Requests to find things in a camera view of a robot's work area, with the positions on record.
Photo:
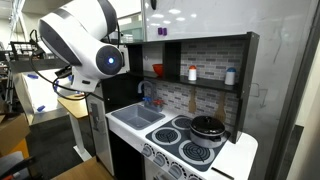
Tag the grey pot with black lid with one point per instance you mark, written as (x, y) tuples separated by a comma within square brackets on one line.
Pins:
[(206, 131)]

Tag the red bowl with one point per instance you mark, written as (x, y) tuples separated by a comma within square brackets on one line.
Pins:
[(158, 70)]

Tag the white shaker blue top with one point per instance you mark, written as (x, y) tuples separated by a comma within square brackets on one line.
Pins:
[(230, 77)]

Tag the purple block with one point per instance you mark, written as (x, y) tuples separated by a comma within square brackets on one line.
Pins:
[(164, 32), (160, 31)]

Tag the toy microwave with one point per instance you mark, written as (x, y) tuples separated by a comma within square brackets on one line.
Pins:
[(126, 70)]

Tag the grey toy faucet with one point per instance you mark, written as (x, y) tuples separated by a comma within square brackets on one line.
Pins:
[(146, 84)]

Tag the wooden toy spoon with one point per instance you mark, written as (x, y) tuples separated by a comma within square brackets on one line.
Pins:
[(192, 105)]

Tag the grey stove knob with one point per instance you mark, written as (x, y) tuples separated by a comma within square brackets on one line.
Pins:
[(160, 159), (195, 177), (175, 170), (147, 150)]

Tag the wooden toy spatula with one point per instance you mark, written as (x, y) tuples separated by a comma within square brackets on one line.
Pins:
[(220, 115)]

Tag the fridge door with water dispenser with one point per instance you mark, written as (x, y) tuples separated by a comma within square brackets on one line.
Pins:
[(103, 133)]

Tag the white oven door with vents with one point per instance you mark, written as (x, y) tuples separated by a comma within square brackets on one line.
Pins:
[(155, 173)]

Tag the brown cardboard box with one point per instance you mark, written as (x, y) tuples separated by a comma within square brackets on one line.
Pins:
[(13, 133)]

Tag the blue tape strip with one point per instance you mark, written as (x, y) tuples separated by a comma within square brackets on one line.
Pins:
[(40, 108), (70, 78), (55, 86), (32, 76)]

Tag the white shaker red top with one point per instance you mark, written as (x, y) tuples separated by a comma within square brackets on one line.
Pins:
[(192, 74)]

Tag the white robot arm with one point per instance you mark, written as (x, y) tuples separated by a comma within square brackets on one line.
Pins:
[(76, 33)]

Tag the light wooden table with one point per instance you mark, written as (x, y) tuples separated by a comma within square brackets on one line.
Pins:
[(75, 106)]

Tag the black white toy kitchen unit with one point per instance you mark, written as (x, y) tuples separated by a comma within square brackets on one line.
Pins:
[(250, 83)]

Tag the white panel board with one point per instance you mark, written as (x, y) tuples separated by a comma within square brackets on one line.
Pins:
[(40, 93)]

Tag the wooden platform board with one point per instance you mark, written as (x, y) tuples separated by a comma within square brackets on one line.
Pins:
[(83, 171)]

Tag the grey sink basin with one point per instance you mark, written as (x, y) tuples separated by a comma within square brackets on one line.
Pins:
[(136, 116)]

